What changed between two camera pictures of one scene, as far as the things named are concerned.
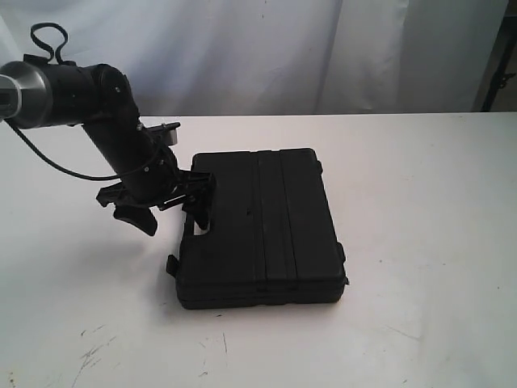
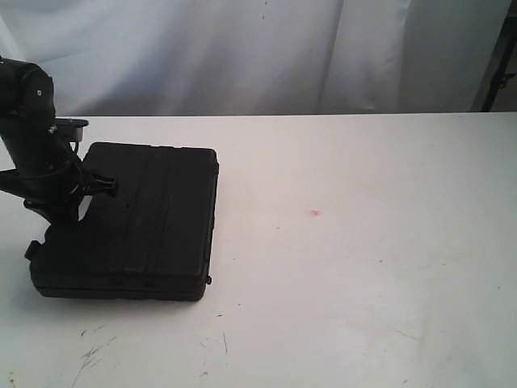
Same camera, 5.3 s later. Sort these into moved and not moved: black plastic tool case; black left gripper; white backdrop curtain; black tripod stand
Moved: black plastic tool case; black left gripper
Not moved: black tripod stand; white backdrop curtain
